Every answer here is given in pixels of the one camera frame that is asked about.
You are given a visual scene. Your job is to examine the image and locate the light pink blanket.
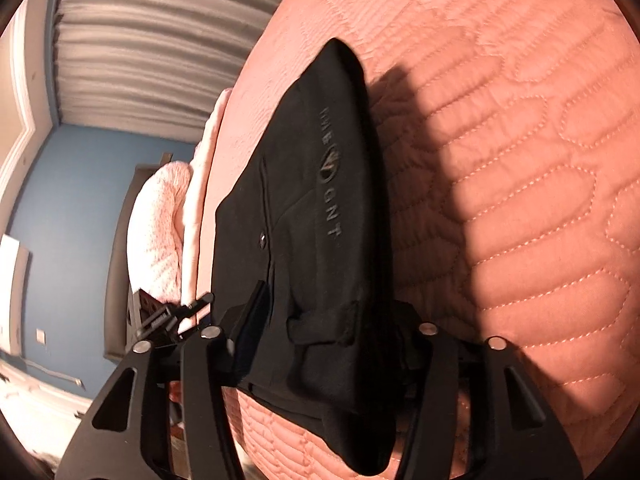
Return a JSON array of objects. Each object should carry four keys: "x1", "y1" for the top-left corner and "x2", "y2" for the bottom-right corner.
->
[{"x1": 181, "y1": 88, "x2": 232, "y2": 304}]

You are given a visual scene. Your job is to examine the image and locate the grey curtain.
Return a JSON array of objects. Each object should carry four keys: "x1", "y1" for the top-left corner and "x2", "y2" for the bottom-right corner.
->
[{"x1": 49, "y1": 0, "x2": 282, "y2": 143}]

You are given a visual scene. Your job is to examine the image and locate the black pants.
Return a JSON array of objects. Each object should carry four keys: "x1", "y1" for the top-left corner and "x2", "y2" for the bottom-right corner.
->
[{"x1": 212, "y1": 39, "x2": 420, "y2": 476}]

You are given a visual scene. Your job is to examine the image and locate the grey headboard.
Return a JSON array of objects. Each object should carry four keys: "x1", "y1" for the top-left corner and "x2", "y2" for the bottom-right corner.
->
[{"x1": 103, "y1": 153, "x2": 172, "y2": 363}]

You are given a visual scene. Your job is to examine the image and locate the white wall switch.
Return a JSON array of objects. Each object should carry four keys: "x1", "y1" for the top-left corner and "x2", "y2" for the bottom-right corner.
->
[{"x1": 36, "y1": 328, "x2": 46, "y2": 346}]

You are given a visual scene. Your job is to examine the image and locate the orange quilted bedspread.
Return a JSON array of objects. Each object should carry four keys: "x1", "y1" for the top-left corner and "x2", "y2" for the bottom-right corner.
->
[{"x1": 198, "y1": 0, "x2": 639, "y2": 472}]

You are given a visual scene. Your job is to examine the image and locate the pink dotted pillow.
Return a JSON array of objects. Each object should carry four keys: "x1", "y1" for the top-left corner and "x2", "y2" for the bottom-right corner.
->
[{"x1": 127, "y1": 162, "x2": 192, "y2": 304}]

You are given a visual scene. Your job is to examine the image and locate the white door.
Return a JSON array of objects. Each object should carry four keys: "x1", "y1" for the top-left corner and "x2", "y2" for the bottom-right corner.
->
[{"x1": 0, "y1": 234, "x2": 29, "y2": 356}]

